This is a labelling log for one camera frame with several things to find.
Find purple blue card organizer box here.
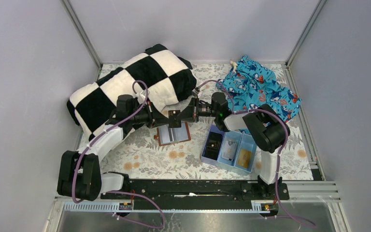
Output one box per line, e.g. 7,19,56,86
200,125,257,175

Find gold credit card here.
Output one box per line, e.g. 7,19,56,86
237,148,252,168

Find black white checkered blanket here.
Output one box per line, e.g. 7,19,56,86
66,44,197,139

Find black card in purple slot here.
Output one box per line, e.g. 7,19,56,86
202,132,223,160

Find aluminium frame rails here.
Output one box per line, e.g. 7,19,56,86
45,0,349,232

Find blue shark print cloth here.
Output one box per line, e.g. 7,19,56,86
217,55,301,122

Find floral patterned table mat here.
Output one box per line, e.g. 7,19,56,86
76,63,314,181

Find grey credit card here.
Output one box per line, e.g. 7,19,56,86
221,138,238,161

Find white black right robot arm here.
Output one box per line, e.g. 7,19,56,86
168,92,290,185

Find slotted grey cable duct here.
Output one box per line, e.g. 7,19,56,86
64,200,279,214

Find brown leather card holder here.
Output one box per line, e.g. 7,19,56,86
155,122,191,146

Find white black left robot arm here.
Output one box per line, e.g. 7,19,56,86
57,95,173,203

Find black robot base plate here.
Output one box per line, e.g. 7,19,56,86
100,179,290,203

